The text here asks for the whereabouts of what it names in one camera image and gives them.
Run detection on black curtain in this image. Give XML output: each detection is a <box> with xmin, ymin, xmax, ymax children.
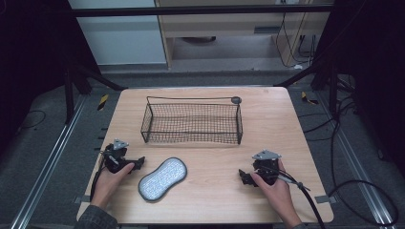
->
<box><xmin>313</xmin><ymin>0</ymin><xmax>405</xmax><ymax>179</ymax></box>
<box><xmin>0</xmin><ymin>0</ymin><xmax>103</xmax><ymax>160</ymax></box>

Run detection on person's left hand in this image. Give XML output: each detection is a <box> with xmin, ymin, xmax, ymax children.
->
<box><xmin>90</xmin><ymin>162</ymin><xmax>136</xmax><ymax>211</ymax></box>

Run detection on white cabinet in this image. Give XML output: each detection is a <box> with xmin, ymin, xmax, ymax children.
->
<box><xmin>67</xmin><ymin>0</ymin><xmax>168</xmax><ymax>67</ymax></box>

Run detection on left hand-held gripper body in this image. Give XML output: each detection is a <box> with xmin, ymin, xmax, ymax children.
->
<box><xmin>102</xmin><ymin>137</ymin><xmax>139</xmax><ymax>175</ymax></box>

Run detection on black horizontal bar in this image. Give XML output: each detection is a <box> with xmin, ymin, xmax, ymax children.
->
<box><xmin>70</xmin><ymin>3</ymin><xmax>335</xmax><ymax>18</ymax></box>

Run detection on thin black floor cable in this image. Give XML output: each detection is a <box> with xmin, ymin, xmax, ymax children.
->
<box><xmin>17</xmin><ymin>109</ymin><xmax>48</xmax><ymax>131</ymax></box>

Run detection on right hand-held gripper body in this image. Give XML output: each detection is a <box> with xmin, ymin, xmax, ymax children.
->
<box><xmin>251</xmin><ymin>149</ymin><xmax>283</xmax><ymax>186</ymax></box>

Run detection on hanging black cables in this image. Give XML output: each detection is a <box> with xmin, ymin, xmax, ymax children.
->
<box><xmin>274</xmin><ymin>11</ymin><xmax>319</xmax><ymax>70</ymax></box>

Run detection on light wooden desk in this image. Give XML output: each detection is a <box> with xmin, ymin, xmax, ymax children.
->
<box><xmin>154</xmin><ymin>0</ymin><xmax>336</xmax><ymax>71</ymax></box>

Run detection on grey tape piece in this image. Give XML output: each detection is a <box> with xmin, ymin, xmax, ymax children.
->
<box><xmin>314</xmin><ymin>194</ymin><xmax>338</xmax><ymax>205</ymax></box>
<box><xmin>73</xmin><ymin>195</ymin><xmax>93</xmax><ymax>205</ymax></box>

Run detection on black wire mesh basket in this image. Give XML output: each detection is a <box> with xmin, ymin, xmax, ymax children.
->
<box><xmin>139</xmin><ymin>95</ymin><xmax>245</xmax><ymax>146</ymax></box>

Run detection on person's right hand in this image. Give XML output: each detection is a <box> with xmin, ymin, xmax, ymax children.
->
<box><xmin>249</xmin><ymin>158</ymin><xmax>303</xmax><ymax>228</ymax></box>

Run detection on black metal stand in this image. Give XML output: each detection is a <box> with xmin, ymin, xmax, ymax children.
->
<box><xmin>274</xmin><ymin>47</ymin><xmax>357</xmax><ymax>120</ymax></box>
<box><xmin>62</xmin><ymin>55</ymin><xmax>129</xmax><ymax>126</ymax></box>

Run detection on aluminium floor rail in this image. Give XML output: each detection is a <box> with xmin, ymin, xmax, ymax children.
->
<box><xmin>9</xmin><ymin>94</ymin><xmax>89</xmax><ymax>229</ymax></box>
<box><xmin>314</xmin><ymin>92</ymin><xmax>397</xmax><ymax>229</ymax></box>

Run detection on black yellow striped tape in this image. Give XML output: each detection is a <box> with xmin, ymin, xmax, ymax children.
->
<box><xmin>96</xmin><ymin>94</ymin><xmax>110</xmax><ymax>112</ymax></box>
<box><xmin>300</xmin><ymin>91</ymin><xmax>320</xmax><ymax>106</ymax></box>

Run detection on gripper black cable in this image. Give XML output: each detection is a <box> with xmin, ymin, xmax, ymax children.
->
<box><xmin>258</xmin><ymin>165</ymin><xmax>327</xmax><ymax>229</ymax></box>
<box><xmin>89</xmin><ymin>151</ymin><xmax>111</xmax><ymax>202</ymax></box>

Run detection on grey oval cleaning pad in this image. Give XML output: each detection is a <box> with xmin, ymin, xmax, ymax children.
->
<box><xmin>138</xmin><ymin>156</ymin><xmax>188</xmax><ymax>203</ymax></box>

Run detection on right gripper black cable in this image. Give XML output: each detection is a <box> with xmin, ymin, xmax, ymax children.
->
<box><xmin>258</xmin><ymin>165</ymin><xmax>327</xmax><ymax>229</ymax></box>

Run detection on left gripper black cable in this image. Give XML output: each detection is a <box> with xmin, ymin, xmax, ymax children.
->
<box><xmin>89</xmin><ymin>151</ymin><xmax>111</xmax><ymax>202</ymax></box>

